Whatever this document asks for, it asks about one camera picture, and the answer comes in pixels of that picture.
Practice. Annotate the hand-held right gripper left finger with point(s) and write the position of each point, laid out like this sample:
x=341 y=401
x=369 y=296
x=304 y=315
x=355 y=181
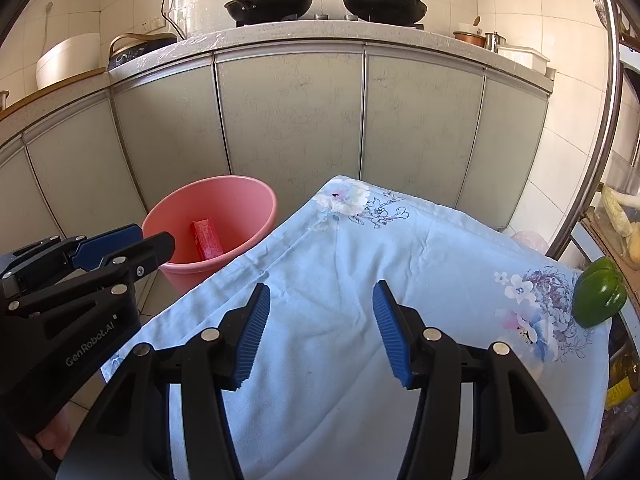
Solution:
x=252 y=340

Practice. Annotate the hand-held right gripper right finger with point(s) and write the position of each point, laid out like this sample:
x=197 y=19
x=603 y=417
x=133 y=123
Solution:
x=392 y=340

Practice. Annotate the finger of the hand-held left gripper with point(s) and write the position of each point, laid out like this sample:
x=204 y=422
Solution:
x=150 y=255
x=107 y=247

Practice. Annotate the red cardboard box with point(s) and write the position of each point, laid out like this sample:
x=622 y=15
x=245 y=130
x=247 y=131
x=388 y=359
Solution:
x=206 y=240

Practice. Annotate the pink plastic bucket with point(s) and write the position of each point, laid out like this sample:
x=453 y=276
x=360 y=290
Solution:
x=235 y=210

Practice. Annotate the person's left hand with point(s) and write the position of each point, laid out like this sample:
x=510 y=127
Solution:
x=57 y=435

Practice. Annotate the light blue floral cloth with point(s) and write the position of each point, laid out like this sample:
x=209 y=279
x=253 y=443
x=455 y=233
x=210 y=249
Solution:
x=325 y=285

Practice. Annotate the pink plastic bag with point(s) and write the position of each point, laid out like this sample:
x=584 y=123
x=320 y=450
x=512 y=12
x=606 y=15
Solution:
x=530 y=242

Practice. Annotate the white rice cooker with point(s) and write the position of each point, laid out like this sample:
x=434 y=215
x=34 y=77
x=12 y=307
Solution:
x=67 y=62

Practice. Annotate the black induction cooker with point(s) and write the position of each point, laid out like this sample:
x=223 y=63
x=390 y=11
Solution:
x=140 y=52

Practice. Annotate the grey kitchen cabinet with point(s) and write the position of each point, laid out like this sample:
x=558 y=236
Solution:
x=290 y=110

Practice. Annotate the green bell pepper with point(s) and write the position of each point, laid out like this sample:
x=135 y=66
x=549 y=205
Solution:
x=600 y=292

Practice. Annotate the yellow bottle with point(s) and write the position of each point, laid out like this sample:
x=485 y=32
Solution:
x=622 y=385

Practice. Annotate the corn in husk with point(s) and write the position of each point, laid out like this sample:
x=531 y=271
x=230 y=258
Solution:
x=617 y=212

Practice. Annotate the white plastic box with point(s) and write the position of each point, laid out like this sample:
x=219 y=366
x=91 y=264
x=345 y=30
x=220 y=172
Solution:
x=522 y=60

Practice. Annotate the copper pot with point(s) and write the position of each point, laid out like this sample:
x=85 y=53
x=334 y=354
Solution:
x=470 y=40

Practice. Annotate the steel cup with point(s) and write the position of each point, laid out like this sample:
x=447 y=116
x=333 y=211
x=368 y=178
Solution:
x=494 y=42

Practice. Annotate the metal shelf rack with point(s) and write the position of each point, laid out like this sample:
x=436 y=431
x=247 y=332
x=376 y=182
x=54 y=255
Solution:
x=607 y=110

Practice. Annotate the white bowl with spoon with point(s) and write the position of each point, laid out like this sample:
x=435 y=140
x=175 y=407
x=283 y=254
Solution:
x=469 y=26

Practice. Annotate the metal strainer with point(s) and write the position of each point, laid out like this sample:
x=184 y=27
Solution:
x=602 y=5

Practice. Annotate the wall socket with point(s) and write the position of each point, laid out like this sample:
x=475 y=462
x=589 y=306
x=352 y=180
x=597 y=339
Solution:
x=153 y=24

